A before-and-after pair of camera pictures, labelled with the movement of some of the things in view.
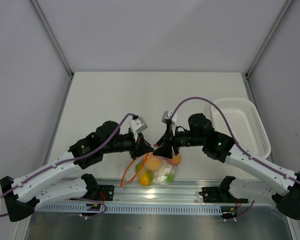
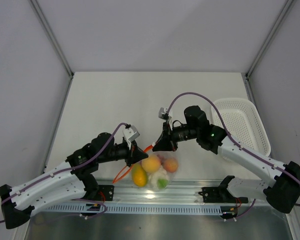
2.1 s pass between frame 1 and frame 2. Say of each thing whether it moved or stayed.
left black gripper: moved
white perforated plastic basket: stayed
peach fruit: moved
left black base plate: stayed
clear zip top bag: moved
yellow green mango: moved
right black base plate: stayed
